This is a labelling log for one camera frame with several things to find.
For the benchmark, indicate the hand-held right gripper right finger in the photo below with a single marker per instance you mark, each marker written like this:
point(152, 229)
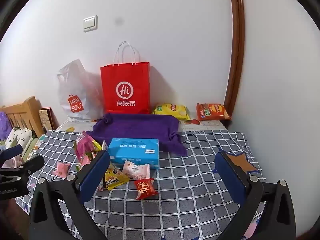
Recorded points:
point(230, 177)

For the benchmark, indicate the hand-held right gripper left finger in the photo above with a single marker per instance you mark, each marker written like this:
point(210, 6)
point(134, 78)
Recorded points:
point(96, 172)

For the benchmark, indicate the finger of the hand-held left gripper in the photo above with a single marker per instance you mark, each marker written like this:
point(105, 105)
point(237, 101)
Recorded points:
point(10, 153)
point(25, 166)

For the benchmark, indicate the yellow snack packet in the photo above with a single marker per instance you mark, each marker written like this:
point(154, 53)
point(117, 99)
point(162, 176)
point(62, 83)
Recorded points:
point(113, 177)

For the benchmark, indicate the pink snack bag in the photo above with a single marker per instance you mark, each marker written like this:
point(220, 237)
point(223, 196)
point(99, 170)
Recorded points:
point(86, 142)

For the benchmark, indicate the small pink candy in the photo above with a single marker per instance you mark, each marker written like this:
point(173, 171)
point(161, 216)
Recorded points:
point(60, 168)

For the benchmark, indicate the white pink snack packet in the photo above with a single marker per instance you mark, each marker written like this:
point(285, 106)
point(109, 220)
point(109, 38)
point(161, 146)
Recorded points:
point(135, 170)

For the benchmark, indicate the blue tissue pack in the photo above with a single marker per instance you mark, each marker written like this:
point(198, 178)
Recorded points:
point(135, 152)

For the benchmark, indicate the red snack packet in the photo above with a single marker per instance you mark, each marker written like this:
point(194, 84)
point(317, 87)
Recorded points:
point(145, 188)

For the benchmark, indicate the floral pillow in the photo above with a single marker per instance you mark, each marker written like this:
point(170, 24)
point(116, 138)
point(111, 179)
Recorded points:
point(17, 137)

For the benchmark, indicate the purple plush toy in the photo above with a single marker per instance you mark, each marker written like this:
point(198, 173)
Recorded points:
point(3, 125)

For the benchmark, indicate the grey checked blanket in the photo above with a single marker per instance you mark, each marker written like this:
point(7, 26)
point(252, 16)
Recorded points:
point(187, 192)

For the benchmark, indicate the wooden headboard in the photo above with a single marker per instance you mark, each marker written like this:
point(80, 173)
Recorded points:
point(27, 110)

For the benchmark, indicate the patterned brown box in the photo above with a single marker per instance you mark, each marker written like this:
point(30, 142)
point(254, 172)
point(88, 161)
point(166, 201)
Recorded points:
point(45, 120)

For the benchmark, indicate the purple towel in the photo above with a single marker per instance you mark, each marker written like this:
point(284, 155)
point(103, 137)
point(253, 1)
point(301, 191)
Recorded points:
point(140, 127)

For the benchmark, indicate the orange chip bag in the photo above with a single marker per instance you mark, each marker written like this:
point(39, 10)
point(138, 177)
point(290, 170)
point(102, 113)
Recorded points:
point(212, 111)

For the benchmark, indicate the yellow chip bag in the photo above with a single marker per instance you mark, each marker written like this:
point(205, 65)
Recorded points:
point(171, 111)

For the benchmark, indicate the white plastic bag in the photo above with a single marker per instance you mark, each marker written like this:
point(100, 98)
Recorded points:
point(75, 85)

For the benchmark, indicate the red paper bag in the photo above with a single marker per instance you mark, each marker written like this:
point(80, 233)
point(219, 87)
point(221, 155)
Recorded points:
point(125, 80)

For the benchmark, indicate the brown wooden door frame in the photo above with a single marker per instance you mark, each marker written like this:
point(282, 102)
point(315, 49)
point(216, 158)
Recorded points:
point(237, 42)

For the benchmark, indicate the white light switch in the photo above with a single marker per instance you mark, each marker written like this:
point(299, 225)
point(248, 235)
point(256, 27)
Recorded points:
point(90, 23)

